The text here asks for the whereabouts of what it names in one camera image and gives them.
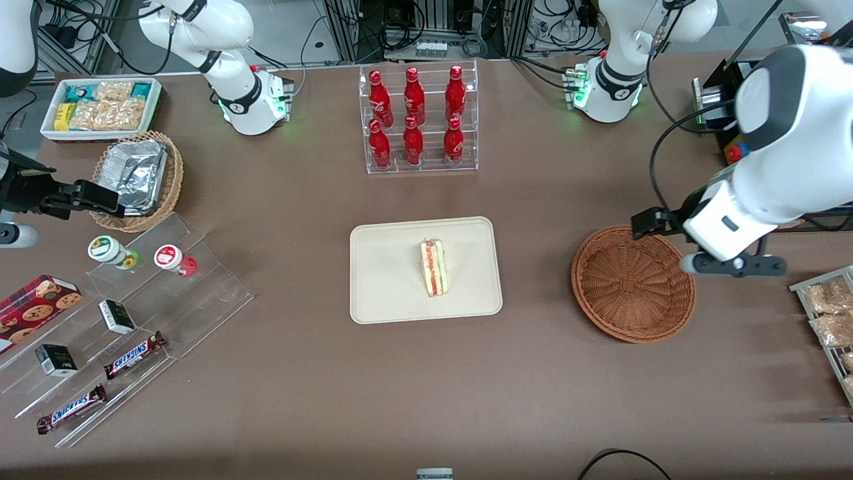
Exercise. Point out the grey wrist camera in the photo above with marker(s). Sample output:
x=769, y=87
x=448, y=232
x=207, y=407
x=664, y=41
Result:
x=16, y=235
x=733, y=264

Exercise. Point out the small black box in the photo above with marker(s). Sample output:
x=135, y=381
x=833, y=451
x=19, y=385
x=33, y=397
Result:
x=55, y=360
x=116, y=316

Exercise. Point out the teal snack pack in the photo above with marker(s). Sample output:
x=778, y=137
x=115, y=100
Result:
x=80, y=93
x=141, y=89

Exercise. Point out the brown Snickers bar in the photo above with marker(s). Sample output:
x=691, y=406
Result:
x=133, y=355
x=71, y=408

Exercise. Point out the red plaid cookie box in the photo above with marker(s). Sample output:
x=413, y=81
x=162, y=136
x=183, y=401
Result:
x=33, y=306

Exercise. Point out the grey metal snack rack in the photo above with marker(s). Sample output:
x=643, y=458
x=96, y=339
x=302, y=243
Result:
x=800, y=288

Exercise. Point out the triangle sandwich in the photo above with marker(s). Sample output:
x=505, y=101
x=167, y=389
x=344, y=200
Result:
x=434, y=270

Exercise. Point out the red lid white cup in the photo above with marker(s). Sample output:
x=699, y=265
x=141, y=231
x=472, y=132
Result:
x=170, y=258

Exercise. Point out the clear fried snack bag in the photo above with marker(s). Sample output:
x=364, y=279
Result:
x=826, y=298
x=848, y=361
x=833, y=330
x=849, y=385

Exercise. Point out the beige plastic tray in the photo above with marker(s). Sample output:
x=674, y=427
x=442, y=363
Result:
x=386, y=270

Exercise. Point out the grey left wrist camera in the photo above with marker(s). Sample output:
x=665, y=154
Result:
x=733, y=264

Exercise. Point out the brown round wicker basket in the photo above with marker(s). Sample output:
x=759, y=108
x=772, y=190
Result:
x=633, y=286

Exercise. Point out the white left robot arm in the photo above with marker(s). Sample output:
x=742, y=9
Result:
x=800, y=133

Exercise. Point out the small grey device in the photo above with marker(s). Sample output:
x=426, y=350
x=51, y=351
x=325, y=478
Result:
x=434, y=474

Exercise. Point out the tan wicker basket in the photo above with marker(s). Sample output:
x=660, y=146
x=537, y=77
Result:
x=174, y=180

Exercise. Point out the green lid white cup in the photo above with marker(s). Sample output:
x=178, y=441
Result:
x=106, y=250

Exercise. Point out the red cola bottle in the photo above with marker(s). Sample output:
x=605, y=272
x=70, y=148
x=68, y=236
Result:
x=380, y=100
x=454, y=146
x=455, y=96
x=414, y=100
x=413, y=146
x=380, y=150

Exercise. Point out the white power strip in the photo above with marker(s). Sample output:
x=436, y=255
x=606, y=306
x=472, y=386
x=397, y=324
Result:
x=431, y=48

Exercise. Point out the red round knob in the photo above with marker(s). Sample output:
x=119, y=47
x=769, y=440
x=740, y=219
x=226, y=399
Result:
x=733, y=153

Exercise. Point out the yellow snack pack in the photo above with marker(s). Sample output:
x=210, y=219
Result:
x=63, y=116

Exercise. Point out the clear cracker bag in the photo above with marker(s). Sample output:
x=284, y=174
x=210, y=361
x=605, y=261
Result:
x=113, y=90
x=110, y=116

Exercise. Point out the clear acrylic tiered stand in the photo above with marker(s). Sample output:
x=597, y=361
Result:
x=200, y=300

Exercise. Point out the white rectangular snack bin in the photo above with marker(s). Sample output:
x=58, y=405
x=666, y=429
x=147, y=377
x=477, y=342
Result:
x=156, y=106

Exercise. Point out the clear acrylic bottle rack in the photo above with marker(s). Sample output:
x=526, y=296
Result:
x=420, y=166

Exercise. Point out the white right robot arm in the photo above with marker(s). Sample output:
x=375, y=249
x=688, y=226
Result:
x=233, y=93

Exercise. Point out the black steel food warmer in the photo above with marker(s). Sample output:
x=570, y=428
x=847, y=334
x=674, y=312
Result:
x=706, y=90

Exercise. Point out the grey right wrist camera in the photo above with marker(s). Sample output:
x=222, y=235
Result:
x=16, y=235

